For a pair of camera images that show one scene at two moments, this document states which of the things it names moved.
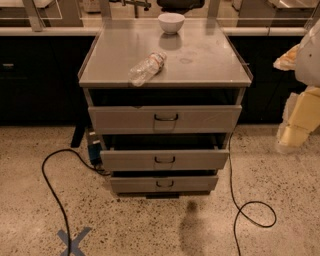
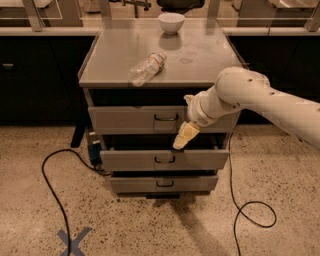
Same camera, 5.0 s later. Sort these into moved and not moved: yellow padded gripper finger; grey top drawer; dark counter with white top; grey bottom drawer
Moved: yellow padded gripper finger
Not moved: grey top drawer; grey bottom drawer; dark counter with white top
